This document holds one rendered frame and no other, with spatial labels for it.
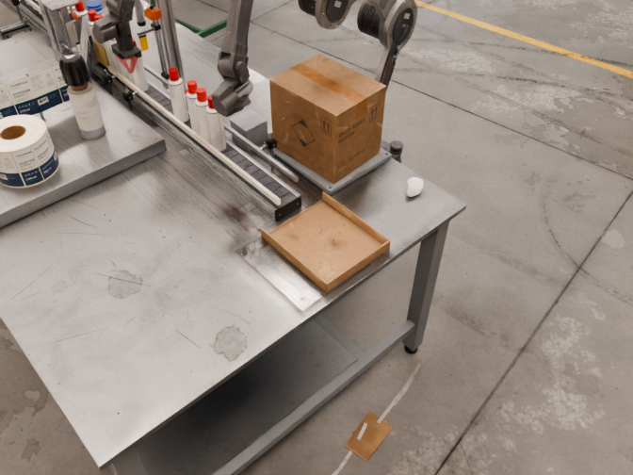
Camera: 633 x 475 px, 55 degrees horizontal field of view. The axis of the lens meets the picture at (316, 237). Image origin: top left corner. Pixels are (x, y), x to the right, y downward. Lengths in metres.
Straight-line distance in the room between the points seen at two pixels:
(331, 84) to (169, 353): 0.98
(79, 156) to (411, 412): 1.55
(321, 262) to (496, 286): 1.33
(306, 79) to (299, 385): 1.08
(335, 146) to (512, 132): 2.13
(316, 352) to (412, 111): 2.06
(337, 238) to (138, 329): 0.64
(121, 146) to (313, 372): 1.06
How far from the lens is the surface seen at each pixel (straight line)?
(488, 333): 2.76
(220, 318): 1.68
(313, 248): 1.82
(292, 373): 2.28
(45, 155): 2.13
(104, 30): 2.23
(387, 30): 2.83
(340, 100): 1.92
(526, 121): 4.04
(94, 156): 2.21
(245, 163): 2.06
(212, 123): 2.06
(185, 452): 2.17
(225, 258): 1.82
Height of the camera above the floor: 2.15
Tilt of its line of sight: 45 degrees down
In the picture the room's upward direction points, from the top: straight up
